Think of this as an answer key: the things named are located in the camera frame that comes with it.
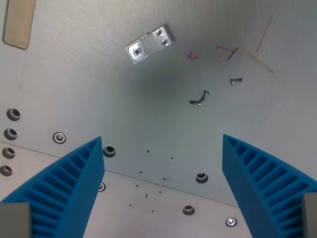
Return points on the machined aluminium bracket block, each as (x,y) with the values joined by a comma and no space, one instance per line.
(149,43)

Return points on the small silver screw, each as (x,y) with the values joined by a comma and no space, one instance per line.
(204,96)
(236,81)

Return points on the small dark screw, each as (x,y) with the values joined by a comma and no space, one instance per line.
(195,102)

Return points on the bent thin metal strip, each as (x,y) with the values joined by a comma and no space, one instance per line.
(250,56)

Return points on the silver socket head bolt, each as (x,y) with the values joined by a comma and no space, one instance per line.
(231,221)
(102,186)
(59,137)

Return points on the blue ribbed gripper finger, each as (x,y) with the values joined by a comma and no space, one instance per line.
(267,183)
(74,188)

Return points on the tan rounded rectangular plate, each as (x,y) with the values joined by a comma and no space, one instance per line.
(17,22)

